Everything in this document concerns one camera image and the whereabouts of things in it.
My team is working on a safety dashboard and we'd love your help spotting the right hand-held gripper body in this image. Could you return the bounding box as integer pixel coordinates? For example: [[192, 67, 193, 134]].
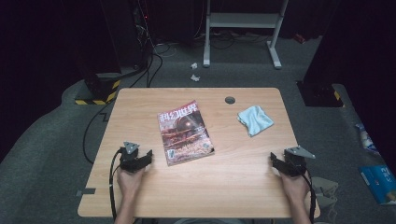
[[281, 146, 316, 177]]

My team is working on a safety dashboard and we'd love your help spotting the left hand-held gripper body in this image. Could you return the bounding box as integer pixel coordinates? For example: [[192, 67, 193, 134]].
[[119, 141, 143, 174]]

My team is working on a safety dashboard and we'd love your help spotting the colourful glossy magazine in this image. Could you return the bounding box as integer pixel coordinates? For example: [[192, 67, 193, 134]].
[[156, 99, 216, 167]]

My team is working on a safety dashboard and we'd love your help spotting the light blue cleaning cloth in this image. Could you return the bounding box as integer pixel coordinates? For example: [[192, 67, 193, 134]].
[[236, 105, 276, 138]]

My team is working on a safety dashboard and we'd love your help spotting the person's left hand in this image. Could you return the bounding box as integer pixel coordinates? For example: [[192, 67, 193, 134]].
[[116, 167, 146, 200]]

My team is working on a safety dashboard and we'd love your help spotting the person's right hand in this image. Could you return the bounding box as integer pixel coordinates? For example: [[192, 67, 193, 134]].
[[279, 172, 311, 203]]

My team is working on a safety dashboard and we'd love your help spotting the grey tape strip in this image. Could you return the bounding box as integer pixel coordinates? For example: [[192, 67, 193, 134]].
[[76, 188, 97, 198]]

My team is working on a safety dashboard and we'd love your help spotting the black base with yellow corner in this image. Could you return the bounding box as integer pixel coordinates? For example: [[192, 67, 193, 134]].
[[296, 80, 346, 108]]

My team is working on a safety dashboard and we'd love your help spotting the blue and white packet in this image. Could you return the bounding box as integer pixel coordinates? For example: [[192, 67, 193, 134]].
[[354, 122, 381, 156]]

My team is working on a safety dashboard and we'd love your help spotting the black yellow striped wide base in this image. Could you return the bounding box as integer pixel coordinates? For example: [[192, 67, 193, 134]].
[[74, 73, 121, 106]]

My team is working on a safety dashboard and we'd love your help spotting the blue packet on floor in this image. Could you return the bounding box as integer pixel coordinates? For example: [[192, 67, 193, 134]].
[[358, 164, 396, 206]]

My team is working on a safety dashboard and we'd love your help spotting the dark equipment rack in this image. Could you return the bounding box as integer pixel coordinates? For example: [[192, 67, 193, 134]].
[[99, 0, 153, 71]]

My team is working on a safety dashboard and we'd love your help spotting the white metal stand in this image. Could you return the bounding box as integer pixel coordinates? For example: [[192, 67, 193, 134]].
[[203, 0, 290, 70]]

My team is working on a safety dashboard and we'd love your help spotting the left hand-held gripper black cable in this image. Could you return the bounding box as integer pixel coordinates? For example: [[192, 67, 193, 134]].
[[107, 148, 124, 222]]

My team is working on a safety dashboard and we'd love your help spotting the hand-held gripper black cable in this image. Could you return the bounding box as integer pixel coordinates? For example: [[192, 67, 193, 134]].
[[300, 167, 318, 224], [107, 148, 124, 222]]

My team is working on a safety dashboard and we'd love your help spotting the right hand-held gripper black cable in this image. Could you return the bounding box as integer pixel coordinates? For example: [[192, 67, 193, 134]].
[[300, 167, 318, 224]]

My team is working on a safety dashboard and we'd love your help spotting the long black floor cable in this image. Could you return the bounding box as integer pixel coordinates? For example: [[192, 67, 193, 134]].
[[81, 101, 115, 165]]

